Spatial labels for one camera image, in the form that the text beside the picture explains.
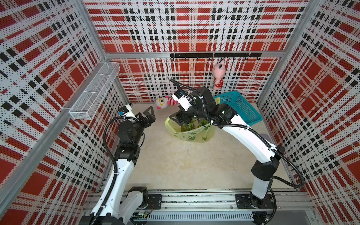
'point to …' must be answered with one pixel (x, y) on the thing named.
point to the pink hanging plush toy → (218, 71)
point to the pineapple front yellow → (187, 127)
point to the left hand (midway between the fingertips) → (149, 109)
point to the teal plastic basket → (245, 111)
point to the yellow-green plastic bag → (202, 134)
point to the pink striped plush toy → (162, 102)
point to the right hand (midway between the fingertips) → (177, 111)
